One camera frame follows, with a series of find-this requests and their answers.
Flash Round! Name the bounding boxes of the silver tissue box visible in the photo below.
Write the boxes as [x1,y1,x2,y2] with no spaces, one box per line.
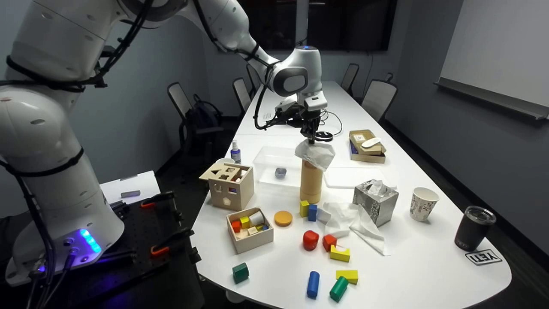
[352,178,402,228]

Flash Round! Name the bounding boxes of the yellow L-shaped block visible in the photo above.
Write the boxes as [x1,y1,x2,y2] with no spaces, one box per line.
[328,243,353,264]

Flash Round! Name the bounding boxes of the small wooden tray box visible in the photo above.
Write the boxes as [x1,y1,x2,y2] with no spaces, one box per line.
[225,206,276,255]

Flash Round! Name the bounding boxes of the yellow rectangular block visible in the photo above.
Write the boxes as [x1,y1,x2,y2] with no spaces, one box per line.
[335,267,360,286]

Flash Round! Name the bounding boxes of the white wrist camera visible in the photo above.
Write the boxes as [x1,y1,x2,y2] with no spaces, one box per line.
[304,92,329,111]

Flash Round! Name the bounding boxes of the black cup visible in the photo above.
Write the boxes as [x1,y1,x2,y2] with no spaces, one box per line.
[453,204,498,252]

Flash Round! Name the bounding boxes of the orange disc block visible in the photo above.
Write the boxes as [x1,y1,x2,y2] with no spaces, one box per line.
[273,209,293,228]

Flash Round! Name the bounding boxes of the white wipe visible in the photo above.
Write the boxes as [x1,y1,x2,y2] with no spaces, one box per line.
[293,139,336,171]

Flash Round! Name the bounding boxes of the dark wall screen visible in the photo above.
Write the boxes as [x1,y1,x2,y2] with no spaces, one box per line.
[239,0,400,53]

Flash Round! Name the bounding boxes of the clear plastic bin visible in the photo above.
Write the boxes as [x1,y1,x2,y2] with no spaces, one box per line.
[252,144,304,188]

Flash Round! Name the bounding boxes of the green rounded block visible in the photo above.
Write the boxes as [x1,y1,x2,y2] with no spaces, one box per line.
[232,260,251,285]

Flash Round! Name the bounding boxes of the black orange clamp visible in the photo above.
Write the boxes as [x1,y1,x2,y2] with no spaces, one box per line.
[136,190,178,216]

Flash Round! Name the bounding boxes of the brown cardboard box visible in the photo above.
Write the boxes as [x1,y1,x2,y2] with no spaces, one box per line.
[347,127,388,163]

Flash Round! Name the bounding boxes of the red cylinder block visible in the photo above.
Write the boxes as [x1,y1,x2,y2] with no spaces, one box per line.
[302,228,321,252]

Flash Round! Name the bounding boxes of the black white label sticker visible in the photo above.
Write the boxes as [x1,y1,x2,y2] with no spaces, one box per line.
[463,248,504,266]

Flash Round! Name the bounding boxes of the folded white tissue strip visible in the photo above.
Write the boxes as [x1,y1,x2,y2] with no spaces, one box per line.
[348,219,391,257]

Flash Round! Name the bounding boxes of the tan plastic bottle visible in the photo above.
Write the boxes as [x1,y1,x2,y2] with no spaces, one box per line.
[299,159,324,206]

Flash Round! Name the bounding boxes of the grey conference chair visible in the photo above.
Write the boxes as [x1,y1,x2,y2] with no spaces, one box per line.
[230,75,254,113]
[165,80,194,123]
[338,61,362,94]

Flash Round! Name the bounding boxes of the crumpled white tissue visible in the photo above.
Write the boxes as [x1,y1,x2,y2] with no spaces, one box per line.
[317,200,360,240]

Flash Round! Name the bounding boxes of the white paper sheet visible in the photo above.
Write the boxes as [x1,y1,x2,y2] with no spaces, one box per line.
[98,169,163,206]

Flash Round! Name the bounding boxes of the blue cylinder block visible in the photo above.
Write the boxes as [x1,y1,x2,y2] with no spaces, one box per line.
[305,269,321,300]

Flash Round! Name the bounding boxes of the whiteboard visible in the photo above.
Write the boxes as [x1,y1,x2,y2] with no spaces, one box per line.
[436,0,549,123]

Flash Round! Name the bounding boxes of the wooden shape sorter box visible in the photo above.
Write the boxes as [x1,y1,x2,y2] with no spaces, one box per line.
[197,157,257,211]

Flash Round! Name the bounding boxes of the green long block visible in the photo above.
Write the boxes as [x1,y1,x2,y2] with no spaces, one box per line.
[328,274,350,303]

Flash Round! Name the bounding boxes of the red angular block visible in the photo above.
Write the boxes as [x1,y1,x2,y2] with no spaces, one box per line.
[321,233,338,254]

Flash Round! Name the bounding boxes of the black robot cart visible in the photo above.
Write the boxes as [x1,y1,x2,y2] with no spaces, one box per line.
[67,190,206,309]

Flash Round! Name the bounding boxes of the beige chair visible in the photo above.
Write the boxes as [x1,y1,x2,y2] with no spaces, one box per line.
[360,79,400,121]

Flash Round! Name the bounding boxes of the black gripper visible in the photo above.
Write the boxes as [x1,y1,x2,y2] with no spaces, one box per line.
[283,103,326,144]

